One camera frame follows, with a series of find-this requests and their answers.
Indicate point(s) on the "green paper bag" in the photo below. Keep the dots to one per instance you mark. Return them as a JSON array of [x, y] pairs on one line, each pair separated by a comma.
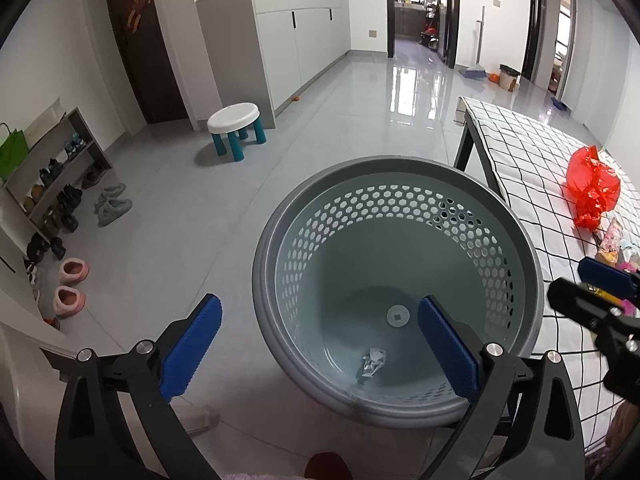
[[12, 152]]

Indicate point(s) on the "grey shoe rack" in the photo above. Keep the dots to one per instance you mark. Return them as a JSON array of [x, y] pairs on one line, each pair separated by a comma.
[[82, 120]]

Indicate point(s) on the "grey perforated plastic basket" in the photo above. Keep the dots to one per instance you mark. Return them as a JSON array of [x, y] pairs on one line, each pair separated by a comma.
[[300, 240]]

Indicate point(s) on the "grey broom with blue dustpan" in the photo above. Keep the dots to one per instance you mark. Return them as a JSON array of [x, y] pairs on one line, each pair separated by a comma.
[[473, 72]]

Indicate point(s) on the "white long cabinet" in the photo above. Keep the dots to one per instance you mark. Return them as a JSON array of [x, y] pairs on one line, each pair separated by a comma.
[[300, 35]]

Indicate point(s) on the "group of dark shoes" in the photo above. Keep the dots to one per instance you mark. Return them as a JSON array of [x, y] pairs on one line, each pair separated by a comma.
[[67, 200]]

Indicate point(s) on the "white paper bag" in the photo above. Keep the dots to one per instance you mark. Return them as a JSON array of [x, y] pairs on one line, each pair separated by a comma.
[[42, 125]]

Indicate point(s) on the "pink fluffy slipper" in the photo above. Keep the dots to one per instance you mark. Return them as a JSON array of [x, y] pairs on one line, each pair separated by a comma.
[[74, 272], [69, 301]]

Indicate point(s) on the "red door decoration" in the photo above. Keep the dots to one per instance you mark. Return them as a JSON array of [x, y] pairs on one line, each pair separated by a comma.
[[137, 0]]

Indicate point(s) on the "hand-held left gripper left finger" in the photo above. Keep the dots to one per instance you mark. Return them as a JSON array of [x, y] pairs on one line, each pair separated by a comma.
[[192, 347]]

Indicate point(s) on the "dark balcony door frame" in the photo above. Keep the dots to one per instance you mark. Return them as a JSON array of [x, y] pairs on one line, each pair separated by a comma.
[[390, 10]]

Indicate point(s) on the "white stool with teal legs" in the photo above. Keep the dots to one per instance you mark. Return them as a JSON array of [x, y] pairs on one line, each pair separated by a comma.
[[232, 117]]

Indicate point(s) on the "dark bedroom door frame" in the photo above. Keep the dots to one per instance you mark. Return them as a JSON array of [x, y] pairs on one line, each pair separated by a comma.
[[532, 35]]

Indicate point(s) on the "black table frame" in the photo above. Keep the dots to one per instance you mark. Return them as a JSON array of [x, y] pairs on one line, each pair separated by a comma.
[[462, 152]]

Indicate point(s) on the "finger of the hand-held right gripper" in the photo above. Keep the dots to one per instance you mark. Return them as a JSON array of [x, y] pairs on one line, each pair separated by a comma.
[[580, 302], [605, 274]]

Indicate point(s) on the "crumpled white paper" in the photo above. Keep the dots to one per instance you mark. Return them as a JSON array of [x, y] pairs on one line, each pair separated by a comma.
[[374, 362]]

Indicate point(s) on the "pink printed wrapper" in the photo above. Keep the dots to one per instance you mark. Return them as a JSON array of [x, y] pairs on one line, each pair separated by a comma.
[[611, 235]]

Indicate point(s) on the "colourful small wrapper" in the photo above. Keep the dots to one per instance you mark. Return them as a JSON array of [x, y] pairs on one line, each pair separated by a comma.
[[629, 255]]

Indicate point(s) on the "wicker bin with black liner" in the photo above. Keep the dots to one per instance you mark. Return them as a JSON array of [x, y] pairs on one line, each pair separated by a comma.
[[510, 79]]

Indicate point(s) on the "black white checked tablecloth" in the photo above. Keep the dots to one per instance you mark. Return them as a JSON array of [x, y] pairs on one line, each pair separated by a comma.
[[525, 160]]

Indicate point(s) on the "grey sneaker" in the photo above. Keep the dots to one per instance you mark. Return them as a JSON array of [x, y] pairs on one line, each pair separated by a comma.
[[114, 211], [114, 192]]

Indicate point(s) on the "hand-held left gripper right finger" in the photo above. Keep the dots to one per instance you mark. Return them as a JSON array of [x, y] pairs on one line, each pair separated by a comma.
[[447, 352]]

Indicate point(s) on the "dark brown door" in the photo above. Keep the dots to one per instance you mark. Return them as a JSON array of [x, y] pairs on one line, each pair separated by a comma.
[[150, 70]]

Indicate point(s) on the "red plastic bag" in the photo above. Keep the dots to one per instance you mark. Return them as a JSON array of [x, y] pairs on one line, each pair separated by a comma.
[[592, 185]]

